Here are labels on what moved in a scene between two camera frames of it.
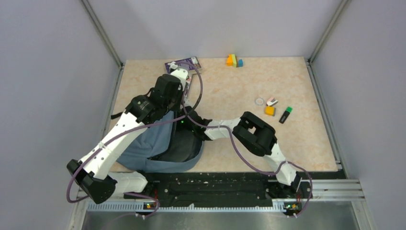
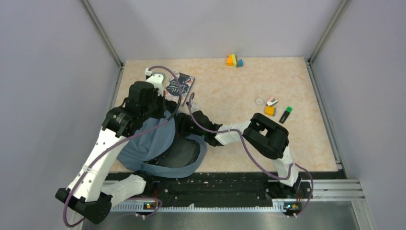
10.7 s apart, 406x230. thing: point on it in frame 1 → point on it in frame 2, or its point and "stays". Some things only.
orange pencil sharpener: (270, 110) stays
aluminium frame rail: (324, 191) stays
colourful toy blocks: (231, 61) stays
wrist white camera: (180, 74) → (157, 80)
